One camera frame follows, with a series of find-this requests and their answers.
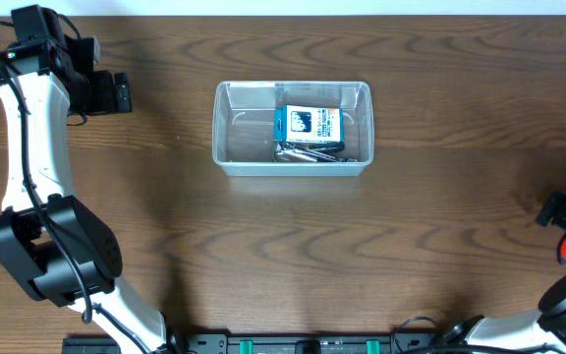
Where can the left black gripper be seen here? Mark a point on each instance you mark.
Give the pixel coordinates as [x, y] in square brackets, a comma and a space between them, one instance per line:
[121, 91]

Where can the red handled pliers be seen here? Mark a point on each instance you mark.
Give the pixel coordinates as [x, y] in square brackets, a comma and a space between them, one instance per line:
[561, 250]

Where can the clear plastic storage box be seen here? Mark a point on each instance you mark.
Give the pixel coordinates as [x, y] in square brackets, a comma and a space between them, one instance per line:
[243, 123]

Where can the blue white cardboard box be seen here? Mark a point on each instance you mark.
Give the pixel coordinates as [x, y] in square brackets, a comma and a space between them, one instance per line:
[308, 125]

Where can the small steel hammer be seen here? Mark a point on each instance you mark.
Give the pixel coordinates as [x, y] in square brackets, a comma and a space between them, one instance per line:
[330, 148]

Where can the silver combination wrench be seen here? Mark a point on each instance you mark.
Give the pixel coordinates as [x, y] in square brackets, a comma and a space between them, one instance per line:
[313, 156]

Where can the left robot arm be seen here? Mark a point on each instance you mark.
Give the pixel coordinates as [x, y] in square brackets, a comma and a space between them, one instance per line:
[52, 245]

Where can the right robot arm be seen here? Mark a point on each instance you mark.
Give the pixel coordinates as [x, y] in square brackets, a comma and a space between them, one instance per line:
[542, 330]

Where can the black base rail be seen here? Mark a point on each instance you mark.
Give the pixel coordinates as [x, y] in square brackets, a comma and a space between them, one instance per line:
[219, 343]

